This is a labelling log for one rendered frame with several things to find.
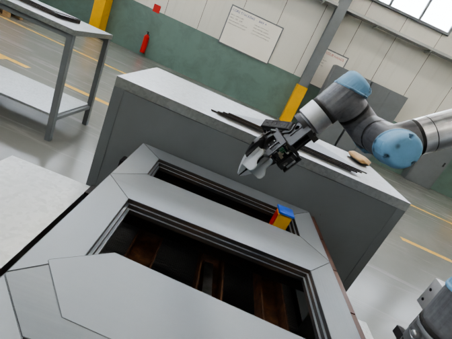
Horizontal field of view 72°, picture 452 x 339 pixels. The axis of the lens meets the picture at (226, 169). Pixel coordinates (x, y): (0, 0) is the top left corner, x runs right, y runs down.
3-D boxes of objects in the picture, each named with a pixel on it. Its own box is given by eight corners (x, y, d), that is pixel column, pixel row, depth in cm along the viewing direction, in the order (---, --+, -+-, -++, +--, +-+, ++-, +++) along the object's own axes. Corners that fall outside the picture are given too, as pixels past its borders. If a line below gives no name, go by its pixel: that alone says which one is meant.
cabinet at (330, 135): (300, 132, 874) (337, 64, 806) (298, 128, 919) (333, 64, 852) (333, 147, 875) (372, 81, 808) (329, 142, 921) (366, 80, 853)
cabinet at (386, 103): (334, 148, 875) (373, 81, 808) (331, 143, 921) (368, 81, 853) (366, 163, 877) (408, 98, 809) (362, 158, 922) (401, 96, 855)
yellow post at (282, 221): (255, 255, 118) (278, 214, 112) (255, 247, 123) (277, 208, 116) (268, 259, 119) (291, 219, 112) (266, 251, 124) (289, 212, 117)
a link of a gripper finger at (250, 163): (235, 178, 76) (264, 155, 74) (230, 165, 81) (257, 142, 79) (243, 185, 78) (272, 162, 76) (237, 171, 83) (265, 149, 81)
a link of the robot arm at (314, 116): (307, 95, 75) (323, 117, 80) (292, 107, 76) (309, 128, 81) (321, 107, 69) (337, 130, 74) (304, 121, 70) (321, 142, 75)
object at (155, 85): (114, 85, 120) (116, 75, 119) (155, 74, 176) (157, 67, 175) (405, 211, 133) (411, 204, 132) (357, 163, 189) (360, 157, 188)
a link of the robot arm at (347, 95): (381, 98, 69) (359, 68, 67) (338, 130, 72) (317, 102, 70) (366, 93, 77) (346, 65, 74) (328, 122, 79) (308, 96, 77)
